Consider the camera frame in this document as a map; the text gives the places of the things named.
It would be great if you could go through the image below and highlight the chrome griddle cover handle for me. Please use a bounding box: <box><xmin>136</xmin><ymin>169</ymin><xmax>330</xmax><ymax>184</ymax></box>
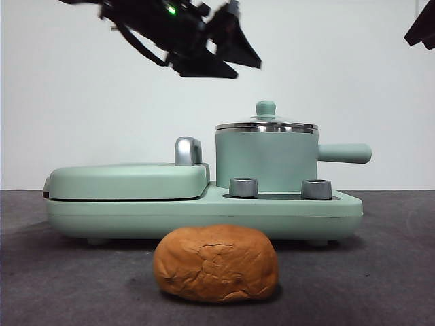
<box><xmin>174</xmin><ymin>136</ymin><xmax>205</xmax><ymax>168</ymax></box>

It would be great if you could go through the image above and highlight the mint green pot with handle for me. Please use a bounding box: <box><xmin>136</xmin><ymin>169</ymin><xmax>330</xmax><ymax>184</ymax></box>
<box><xmin>215</xmin><ymin>124</ymin><xmax>372</xmax><ymax>193</ymax></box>

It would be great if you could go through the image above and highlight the brown potato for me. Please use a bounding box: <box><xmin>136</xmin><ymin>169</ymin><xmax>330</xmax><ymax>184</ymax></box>
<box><xmin>153</xmin><ymin>224</ymin><xmax>280</xmax><ymax>304</ymax></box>

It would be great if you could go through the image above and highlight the glass lid with green knob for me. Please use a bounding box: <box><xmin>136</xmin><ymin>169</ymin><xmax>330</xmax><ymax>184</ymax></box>
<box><xmin>215</xmin><ymin>100</ymin><xmax>319</xmax><ymax>132</ymax></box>

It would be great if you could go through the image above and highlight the silver control knob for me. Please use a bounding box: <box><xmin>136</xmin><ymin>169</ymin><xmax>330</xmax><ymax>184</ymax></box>
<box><xmin>229</xmin><ymin>177</ymin><xmax>259</xmax><ymax>199</ymax></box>
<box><xmin>300</xmin><ymin>179</ymin><xmax>333</xmax><ymax>201</ymax></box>

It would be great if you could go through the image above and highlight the mint green breakfast machine base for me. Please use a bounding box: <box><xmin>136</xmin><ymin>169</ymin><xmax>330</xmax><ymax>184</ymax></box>
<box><xmin>46</xmin><ymin>179</ymin><xmax>364</xmax><ymax>246</ymax></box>

